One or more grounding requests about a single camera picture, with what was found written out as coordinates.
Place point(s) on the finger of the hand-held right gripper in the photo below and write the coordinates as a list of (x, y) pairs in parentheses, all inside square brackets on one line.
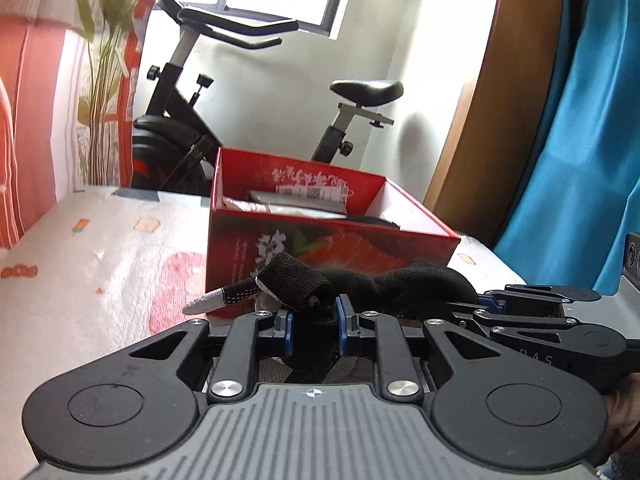
[(540, 295), (525, 322)]

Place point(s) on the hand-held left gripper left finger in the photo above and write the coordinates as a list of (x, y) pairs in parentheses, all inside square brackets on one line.
[(286, 335)]

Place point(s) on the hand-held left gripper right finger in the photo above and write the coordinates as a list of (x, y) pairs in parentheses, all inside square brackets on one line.
[(345, 330)]

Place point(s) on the black fabric glove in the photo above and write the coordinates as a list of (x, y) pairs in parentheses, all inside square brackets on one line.
[(295, 280)]

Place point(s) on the red strawberry print box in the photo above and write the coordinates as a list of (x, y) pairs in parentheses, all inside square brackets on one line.
[(240, 250)]

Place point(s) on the white face mask packet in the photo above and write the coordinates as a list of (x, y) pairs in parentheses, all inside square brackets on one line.
[(245, 206)]

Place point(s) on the person's right hand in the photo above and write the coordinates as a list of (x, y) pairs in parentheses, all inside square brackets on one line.
[(625, 407)]

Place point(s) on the silver foil packet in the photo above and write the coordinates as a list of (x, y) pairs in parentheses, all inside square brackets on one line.
[(300, 202)]

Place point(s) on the blue curtain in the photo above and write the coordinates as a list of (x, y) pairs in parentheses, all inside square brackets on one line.
[(590, 160)]

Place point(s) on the brown wooden board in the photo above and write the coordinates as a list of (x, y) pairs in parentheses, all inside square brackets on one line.
[(495, 110)]

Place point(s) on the white cartoon print blanket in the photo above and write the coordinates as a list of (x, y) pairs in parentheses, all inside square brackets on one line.
[(100, 270)]

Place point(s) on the black exercise bike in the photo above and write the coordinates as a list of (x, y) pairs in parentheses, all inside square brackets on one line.
[(180, 125)]

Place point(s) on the printed backdrop cloth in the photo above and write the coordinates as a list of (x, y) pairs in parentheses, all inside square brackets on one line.
[(45, 110)]

